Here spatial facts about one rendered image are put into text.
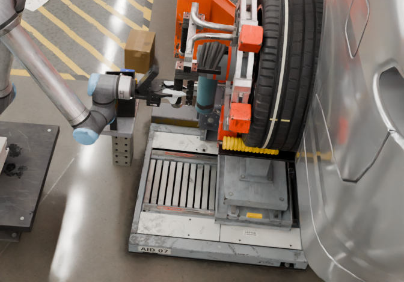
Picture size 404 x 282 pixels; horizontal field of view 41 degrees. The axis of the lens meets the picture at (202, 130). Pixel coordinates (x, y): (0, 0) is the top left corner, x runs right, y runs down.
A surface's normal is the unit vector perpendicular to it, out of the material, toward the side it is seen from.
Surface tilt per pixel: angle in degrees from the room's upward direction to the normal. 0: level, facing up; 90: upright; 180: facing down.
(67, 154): 0
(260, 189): 0
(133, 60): 90
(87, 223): 0
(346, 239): 96
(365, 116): 90
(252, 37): 35
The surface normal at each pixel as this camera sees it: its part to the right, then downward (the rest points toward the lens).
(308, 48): 0.04, -0.13
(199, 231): 0.09, -0.71
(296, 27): 0.06, -0.34
